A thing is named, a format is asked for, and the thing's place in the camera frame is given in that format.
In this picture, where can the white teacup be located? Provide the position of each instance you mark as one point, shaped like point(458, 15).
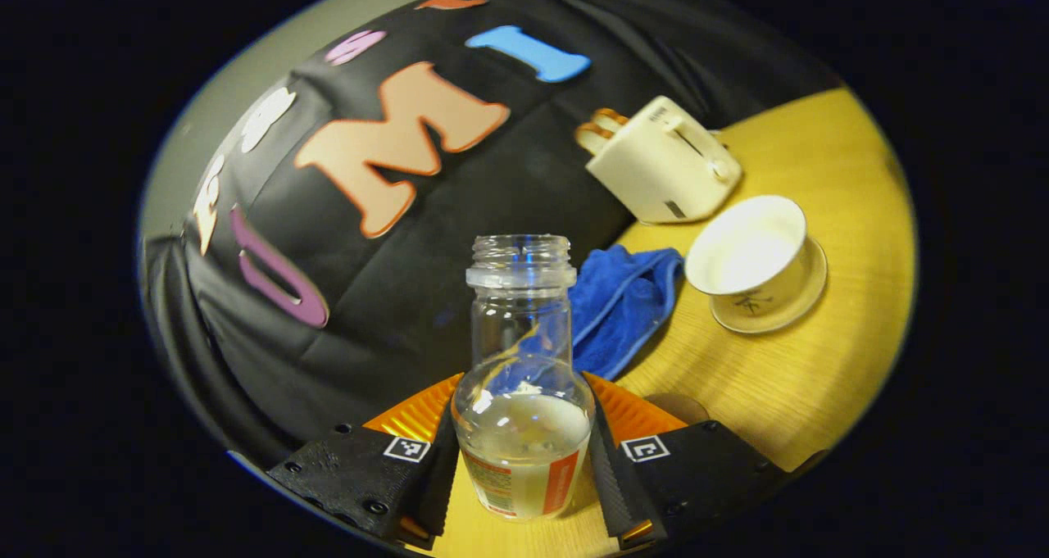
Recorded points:
point(746, 251)

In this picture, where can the round brown coaster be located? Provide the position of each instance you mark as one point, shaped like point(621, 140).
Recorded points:
point(680, 406)

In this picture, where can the clear glass water bottle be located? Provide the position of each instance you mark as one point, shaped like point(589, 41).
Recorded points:
point(523, 427)

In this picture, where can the black backdrop cloth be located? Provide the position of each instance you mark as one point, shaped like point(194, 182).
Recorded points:
point(369, 312)

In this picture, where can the white toaster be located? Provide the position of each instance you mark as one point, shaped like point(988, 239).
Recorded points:
point(656, 173)

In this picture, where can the toast slice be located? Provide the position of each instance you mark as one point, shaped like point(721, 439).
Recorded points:
point(610, 116)
point(590, 138)

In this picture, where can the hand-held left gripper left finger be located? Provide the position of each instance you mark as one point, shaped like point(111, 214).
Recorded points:
point(440, 492)

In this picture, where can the white saucer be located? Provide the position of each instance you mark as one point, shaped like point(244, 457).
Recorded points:
point(799, 296)

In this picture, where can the blue towel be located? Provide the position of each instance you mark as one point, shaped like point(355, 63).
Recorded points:
point(619, 304)

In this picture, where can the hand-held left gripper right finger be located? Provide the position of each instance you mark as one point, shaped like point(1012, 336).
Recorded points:
point(610, 492)

